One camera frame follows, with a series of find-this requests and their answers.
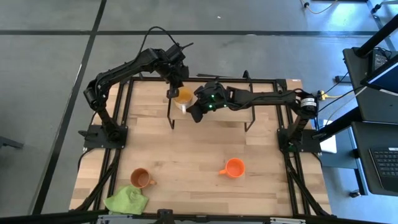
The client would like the bright orange mug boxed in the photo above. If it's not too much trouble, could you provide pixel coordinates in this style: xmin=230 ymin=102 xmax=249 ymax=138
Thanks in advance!
xmin=218 ymin=157 xmax=246 ymax=179

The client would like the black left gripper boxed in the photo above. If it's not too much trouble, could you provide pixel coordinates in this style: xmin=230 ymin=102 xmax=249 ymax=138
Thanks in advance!
xmin=161 ymin=60 xmax=190 ymax=100

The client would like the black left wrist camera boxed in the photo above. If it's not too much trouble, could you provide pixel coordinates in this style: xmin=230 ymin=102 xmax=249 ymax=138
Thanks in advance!
xmin=166 ymin=42 xmax=194 ymax=65

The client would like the dark flat monitor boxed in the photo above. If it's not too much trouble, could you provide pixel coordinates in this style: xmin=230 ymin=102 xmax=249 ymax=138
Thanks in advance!
xmin=360 ymin=60 xmax=398 ymax=96

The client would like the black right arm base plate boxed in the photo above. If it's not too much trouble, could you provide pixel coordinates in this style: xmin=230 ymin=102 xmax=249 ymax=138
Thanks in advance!
xmin=277 ymin=128 xmax=322 ymax=153

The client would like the yellow plug with cables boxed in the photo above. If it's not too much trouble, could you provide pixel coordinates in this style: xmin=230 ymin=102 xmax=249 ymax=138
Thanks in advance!
xmin=316 ymin=90 xmax=343 ymax=101

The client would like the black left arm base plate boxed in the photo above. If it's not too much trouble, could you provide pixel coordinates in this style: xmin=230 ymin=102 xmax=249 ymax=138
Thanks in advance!
xmin=78 ymin=124 xmax=128 ymax=149

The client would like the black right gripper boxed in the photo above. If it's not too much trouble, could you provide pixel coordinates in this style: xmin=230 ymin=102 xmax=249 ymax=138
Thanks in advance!
xmin=186 ymin=81 xmax=229 ymax=124

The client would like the black desk with laptop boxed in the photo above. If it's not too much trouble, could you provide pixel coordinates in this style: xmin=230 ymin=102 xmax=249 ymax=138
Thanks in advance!
xmin=350 ymin=120 xmax=398 ymax=197

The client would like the yellow floor cable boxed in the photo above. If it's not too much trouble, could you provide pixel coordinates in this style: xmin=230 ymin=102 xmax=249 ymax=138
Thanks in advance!
xmin=300 ymin=0 xmax=338 ymax=15

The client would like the white box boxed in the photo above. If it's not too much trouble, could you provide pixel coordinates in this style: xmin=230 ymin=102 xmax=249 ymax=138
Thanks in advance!
xmin=320 ymin=134 xmax=338 ymax=154

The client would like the black desk with monitor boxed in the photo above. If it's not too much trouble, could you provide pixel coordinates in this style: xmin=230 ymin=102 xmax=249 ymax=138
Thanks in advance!
xmin=343 ymin=46 xmax=398 ymax=125

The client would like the green cloth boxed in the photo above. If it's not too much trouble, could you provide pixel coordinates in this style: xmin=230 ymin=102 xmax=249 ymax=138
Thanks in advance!
xmin=103 ymin=185 xmax=149 ymax=215

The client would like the aluminium rail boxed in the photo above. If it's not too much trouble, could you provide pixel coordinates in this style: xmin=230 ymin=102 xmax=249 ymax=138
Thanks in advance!
xmin=96 ymin=214 xmax=307 ymax=224

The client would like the black slanted pole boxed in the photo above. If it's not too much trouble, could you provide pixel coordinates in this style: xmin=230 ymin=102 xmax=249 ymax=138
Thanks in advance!
xmin=354 ymin=14 xmax=398 ymax=58

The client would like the grey chair leg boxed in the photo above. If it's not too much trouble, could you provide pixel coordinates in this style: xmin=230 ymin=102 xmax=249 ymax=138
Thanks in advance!
xmin=0 ymin=136 xmax=24 ymax=150

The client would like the black laptop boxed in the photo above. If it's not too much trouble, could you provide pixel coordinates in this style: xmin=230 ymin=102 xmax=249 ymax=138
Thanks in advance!
xmin=368 ymin=146 xmax=398 ymax=192

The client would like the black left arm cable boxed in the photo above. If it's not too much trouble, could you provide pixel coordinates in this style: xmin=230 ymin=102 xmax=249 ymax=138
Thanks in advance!
xmin=136 ymin=26 xmax=182 ymax=63

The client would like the yellow mug with white handle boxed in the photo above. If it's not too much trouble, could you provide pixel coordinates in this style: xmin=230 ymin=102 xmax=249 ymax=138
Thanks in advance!
xmin=173 ymin=86 xmax=194 ymax=115

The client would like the terracotta brown mug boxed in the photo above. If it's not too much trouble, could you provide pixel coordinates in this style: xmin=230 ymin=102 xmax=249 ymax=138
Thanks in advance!
xmin=129 ymin=167 xmax=156 ymax=189

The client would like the pale metal desk frame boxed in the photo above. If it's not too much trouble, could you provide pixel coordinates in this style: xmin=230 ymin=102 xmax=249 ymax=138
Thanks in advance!
xmin=366 ymin=0 xmax=398 ymax=52

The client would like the wooden shelf with black legs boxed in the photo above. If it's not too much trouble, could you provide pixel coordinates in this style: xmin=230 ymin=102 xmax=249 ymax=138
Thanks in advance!
xmin=167 ymin=80 xmax=256 ymax=133

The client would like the black metal table frame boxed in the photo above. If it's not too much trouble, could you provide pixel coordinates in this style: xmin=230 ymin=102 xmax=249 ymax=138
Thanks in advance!
xmin=70 ymin=70 xmax=331 ymax=218

